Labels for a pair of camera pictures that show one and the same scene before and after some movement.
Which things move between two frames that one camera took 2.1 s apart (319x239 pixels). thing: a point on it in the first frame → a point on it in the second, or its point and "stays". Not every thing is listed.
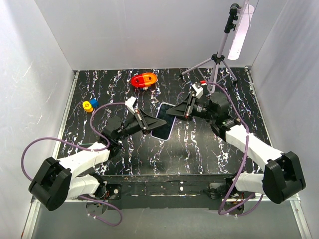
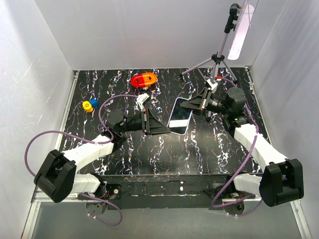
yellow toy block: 87,106 stays
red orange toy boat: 143,79 stays
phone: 164,132 → 180,117
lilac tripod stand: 218,59 stays
